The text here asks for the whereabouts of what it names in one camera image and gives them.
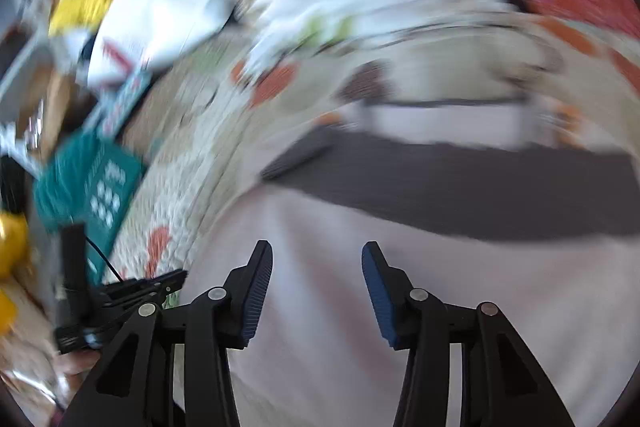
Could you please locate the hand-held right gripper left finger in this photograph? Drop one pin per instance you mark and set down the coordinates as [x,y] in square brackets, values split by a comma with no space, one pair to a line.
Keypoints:
[252,307]

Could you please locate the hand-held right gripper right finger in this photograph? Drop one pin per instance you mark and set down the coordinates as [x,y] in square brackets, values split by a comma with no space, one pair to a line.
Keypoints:
[380,302]

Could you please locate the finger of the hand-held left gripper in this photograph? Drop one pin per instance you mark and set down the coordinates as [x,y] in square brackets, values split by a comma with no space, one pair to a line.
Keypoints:
[155,283]

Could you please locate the yellow object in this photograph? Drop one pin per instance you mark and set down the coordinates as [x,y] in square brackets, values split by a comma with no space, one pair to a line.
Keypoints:
[11,239]

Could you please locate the teal box with white print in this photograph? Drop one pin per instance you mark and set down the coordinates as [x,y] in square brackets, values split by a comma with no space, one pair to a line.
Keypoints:
[80,187]

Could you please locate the dark grey cloth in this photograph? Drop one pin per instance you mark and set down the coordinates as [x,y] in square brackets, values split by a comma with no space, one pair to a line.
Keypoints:
[450,192]

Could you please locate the floral printed quilt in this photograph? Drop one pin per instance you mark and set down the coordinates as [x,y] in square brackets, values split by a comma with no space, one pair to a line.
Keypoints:
[200,157]

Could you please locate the white cloth with dark trim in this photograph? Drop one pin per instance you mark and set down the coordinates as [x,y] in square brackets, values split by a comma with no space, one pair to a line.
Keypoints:
[450,77]

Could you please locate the white plastic bag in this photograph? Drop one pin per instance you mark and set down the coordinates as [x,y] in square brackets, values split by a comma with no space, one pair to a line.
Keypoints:
[160,17]

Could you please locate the yellow cloth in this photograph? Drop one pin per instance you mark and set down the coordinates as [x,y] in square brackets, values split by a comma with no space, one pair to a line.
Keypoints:
[82,4]

